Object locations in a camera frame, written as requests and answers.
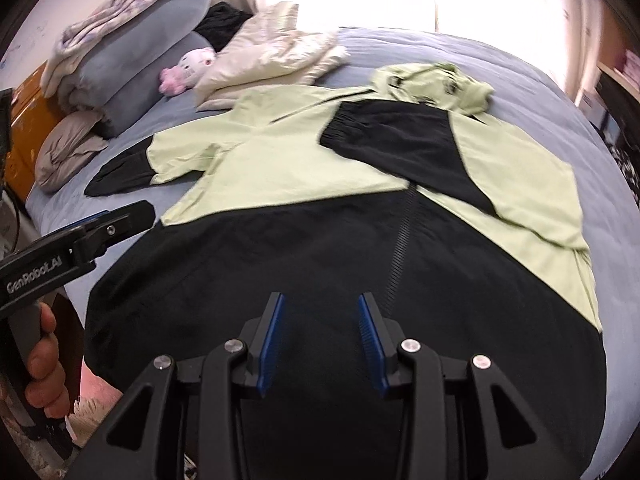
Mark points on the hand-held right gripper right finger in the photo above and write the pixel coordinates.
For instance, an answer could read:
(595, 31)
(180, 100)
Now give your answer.
(372, 350)

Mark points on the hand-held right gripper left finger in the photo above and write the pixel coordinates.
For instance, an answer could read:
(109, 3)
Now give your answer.
(270, 350)

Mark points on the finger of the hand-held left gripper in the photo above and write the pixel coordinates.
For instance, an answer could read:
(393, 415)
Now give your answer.
(80, 222)
(122, 222)

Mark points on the green and black jacket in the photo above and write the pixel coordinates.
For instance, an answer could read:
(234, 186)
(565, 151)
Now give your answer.
(280, 180)

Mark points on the person's left hand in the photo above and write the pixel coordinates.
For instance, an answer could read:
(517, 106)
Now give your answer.
(45, 370)

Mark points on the beige pillow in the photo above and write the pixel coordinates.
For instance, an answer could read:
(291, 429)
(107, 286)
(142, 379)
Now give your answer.
(65, 147)

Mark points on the orange wooden headboard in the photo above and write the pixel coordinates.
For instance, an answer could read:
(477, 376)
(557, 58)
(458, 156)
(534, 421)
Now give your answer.
(27, 125)

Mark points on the pink fluffy cloth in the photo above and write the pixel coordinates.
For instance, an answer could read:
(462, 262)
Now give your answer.
(97, 405)

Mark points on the pink and white plush toy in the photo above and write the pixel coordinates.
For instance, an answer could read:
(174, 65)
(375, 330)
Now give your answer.
(187, 67)

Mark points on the grey blue pillows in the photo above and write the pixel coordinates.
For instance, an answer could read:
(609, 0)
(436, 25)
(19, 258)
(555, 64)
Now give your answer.
(145, 40)

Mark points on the floral quilt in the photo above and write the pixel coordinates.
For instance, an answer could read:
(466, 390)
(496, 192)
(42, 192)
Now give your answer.
(120, 5)

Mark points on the black knit garment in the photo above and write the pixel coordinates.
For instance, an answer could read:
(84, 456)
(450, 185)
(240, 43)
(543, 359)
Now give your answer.
(222, 22)

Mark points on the cream puffer jacket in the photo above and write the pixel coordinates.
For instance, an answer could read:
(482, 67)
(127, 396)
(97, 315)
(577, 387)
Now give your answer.
(265, 47)

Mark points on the grey-blue bed blanket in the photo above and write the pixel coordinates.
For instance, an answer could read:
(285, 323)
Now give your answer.
(545, 110)

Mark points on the stack of books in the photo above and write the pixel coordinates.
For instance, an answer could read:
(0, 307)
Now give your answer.
(631, 65)

